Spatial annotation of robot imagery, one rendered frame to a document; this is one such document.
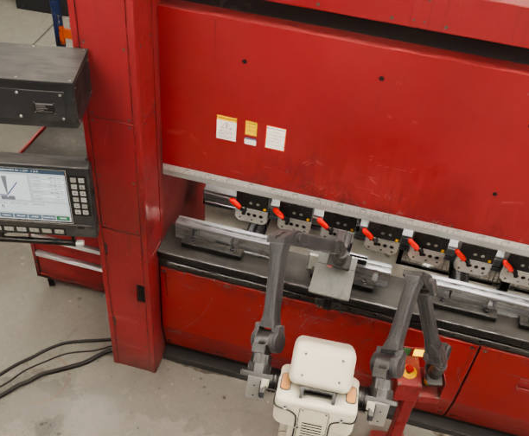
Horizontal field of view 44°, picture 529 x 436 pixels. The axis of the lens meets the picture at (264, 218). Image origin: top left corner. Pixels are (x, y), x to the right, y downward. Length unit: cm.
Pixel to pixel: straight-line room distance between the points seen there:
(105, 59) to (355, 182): 110
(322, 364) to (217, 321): 131
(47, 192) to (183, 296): 104
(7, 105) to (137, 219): 81
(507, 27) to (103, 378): 270
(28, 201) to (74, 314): 155
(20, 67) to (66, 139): 135
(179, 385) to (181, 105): 166
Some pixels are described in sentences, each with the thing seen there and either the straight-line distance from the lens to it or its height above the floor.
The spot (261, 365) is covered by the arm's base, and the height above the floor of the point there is 123.
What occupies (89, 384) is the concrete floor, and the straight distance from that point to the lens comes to 382.
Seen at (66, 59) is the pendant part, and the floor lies 195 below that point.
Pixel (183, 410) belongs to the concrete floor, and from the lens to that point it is 368.
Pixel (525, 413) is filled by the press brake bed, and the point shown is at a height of 36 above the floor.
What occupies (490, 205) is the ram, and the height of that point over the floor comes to 148.
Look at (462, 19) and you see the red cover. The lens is 236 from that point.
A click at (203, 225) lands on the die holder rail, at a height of 97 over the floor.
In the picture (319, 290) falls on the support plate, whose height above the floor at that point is 100.
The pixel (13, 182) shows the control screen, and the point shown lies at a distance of 266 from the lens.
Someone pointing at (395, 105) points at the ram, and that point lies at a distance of 254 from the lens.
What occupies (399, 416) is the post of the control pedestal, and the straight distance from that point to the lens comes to 326.
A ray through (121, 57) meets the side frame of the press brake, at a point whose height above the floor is 194.
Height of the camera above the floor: 313
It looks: 42 degrees down
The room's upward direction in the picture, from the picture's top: 6 degrees clockwise
